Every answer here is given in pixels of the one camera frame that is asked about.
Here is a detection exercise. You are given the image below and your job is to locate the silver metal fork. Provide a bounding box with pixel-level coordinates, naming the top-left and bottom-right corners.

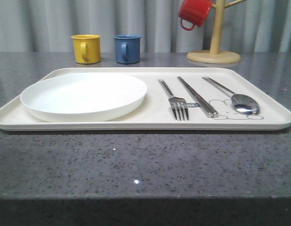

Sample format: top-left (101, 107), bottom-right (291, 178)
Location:
top-left (158, 79), bottom-right (189, 121)

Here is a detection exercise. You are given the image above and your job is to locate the silver metal chopstick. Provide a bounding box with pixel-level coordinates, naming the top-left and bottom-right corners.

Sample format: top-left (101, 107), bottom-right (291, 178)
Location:
top-left (178, 76), bottom-right (219, 118)
top-left (176, 76), bottom-right (214, 118)

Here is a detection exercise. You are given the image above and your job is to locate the white round plate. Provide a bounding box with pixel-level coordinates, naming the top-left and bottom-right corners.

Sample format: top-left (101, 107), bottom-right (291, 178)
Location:
top-left (20, 73), bottom-right (147, 122)

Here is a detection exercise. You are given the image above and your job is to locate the silver metal spoon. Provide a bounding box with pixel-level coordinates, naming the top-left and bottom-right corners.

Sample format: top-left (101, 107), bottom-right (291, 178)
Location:
top-left (202, 76), bottom-right (260, 115)

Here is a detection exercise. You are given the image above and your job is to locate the cream rabbit serving tray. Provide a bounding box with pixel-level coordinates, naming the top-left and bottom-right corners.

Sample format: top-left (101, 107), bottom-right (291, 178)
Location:
top-left (0, 67), bottom-right (291, 131)

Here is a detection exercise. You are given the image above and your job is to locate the blue enamel mug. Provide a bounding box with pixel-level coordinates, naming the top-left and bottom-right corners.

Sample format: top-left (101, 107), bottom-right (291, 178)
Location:
top-left (114, 34), bottom-right (141, 64)

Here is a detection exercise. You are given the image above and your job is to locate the yellow enamel mug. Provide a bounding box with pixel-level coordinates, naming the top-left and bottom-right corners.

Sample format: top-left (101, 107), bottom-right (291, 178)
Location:
top-left (71, 34), bottom-right (101, 64)

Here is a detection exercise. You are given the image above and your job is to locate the wooden mug tree stand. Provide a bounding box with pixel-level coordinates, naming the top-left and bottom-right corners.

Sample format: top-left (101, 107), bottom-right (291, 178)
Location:
top-left (186, 0), bottom-right (244, 64)

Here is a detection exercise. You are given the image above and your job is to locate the red enamel mug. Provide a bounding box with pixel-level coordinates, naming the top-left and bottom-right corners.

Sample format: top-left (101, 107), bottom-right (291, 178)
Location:
top-left (178, 0), bottom-right (213, 31)

